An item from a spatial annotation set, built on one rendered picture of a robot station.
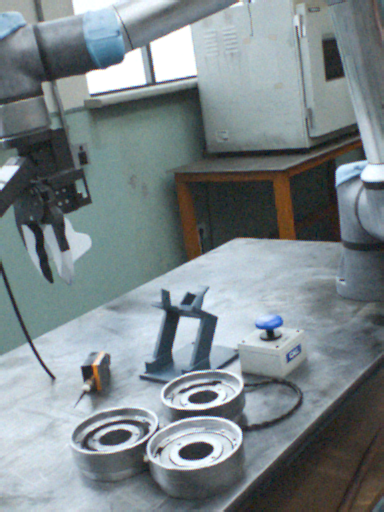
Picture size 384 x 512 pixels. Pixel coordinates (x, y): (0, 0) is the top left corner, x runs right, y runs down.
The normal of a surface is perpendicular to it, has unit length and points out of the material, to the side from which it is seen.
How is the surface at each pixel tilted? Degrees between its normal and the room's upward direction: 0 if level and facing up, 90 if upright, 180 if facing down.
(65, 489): 0
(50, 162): 87
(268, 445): 0
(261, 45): 90
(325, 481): 0
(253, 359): 90
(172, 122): 90
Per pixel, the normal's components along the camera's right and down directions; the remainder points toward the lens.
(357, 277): -0.68, 0.00
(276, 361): -0.60, 0.30
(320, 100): 0.78, 0.05
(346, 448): -0.14, -0.95
